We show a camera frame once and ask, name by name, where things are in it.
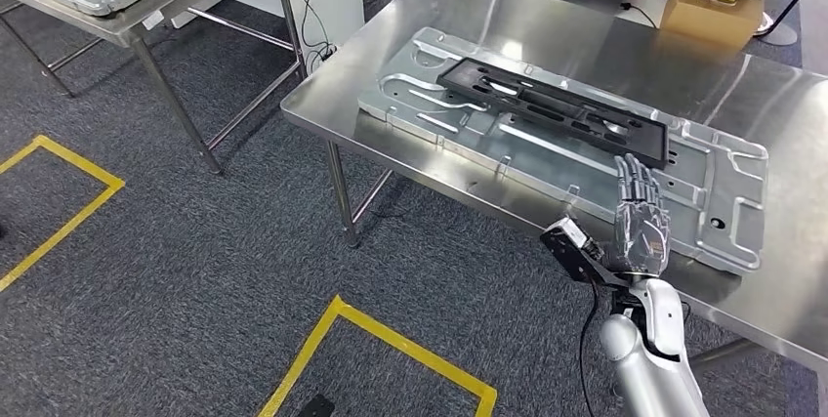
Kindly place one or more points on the brown cardboard box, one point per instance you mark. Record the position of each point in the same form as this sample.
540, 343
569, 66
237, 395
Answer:
705, 19

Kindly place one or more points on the stainless steel table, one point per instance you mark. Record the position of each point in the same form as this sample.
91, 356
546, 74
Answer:
129, 29

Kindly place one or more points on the stainless steel workbench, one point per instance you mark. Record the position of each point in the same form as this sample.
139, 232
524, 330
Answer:
582, 39

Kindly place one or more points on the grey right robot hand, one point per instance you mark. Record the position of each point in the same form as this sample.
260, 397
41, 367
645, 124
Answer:
640, 233

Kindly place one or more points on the white paper sheet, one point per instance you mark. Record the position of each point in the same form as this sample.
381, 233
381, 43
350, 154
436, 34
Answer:
653, 0

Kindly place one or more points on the chrome stand base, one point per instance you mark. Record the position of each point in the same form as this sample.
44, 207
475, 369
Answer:
776, 32

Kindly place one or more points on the black plastic plate frame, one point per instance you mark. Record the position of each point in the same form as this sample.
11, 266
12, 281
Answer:
556, 100

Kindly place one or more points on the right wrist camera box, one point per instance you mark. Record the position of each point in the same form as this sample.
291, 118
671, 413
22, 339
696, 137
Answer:
569, 252

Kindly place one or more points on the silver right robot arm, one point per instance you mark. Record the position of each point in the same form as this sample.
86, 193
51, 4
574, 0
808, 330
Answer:
653, 362

